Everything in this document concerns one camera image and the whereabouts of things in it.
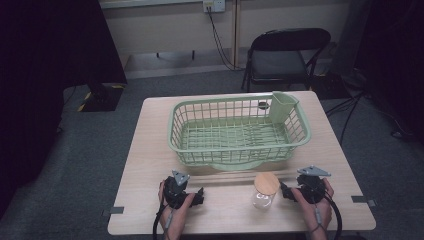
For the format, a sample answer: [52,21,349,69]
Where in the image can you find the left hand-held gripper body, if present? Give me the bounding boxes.
[162,170,198,210]

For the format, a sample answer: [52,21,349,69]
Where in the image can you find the grey table clamp bracket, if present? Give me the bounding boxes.
[351,195,379,208]
[101,206,125,218]

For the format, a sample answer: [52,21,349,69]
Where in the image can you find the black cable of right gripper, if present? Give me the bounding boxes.
[309,189,343,240]

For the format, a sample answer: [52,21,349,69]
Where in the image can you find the dark curtain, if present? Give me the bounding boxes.
[353,0,424,143]

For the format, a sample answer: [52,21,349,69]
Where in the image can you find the person's right hand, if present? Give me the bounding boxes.
[290,177,335,240]

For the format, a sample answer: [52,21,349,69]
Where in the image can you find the black floor cables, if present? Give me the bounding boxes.
[324,68,414,148]

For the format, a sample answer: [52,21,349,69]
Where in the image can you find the green utensil holder cup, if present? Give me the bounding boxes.
[268,90,300,125]

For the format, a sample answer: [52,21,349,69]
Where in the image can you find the black curtain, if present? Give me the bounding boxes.
[0,0,128,219]

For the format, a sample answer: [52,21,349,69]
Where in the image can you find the green plastic dish basket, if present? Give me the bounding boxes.
[167,91,313,172]

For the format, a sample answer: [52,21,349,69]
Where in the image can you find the black wall cable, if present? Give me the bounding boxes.
[207,6,246,72]

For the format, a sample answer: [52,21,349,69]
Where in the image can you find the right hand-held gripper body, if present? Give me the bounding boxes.
[291,165,332,204]

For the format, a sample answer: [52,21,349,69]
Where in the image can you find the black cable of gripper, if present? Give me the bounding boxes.
[152,199,176,240]
[309,189,343,240]

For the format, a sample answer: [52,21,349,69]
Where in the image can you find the person's left hand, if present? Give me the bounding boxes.
[157,180,197,240]

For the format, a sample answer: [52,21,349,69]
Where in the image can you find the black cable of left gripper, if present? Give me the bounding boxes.
[152,199,176,240]

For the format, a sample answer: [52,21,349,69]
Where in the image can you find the white wall power socket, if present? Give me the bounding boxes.
[202,0,227,14]

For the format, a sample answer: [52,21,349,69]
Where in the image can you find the black stand base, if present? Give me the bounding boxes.
[77,81,127,113]

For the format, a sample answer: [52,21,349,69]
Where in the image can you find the glass jar with wooden lid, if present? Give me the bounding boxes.
[251,171,281,211]

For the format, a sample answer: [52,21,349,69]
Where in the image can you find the black folding chair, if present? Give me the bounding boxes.
[240,27,333,93]

